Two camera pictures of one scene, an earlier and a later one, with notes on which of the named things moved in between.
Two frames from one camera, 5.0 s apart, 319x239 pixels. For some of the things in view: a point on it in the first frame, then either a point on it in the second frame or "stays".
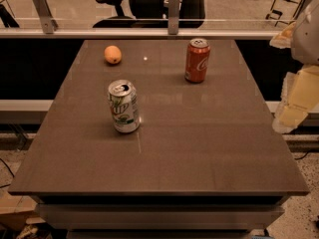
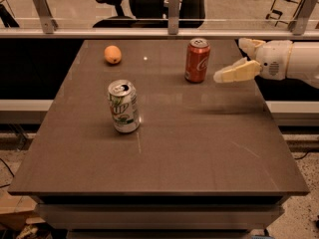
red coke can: (197, 56) stays
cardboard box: (16, 211) stays
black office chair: (149, 7) stays
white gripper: (306, 39) → (274, 60)
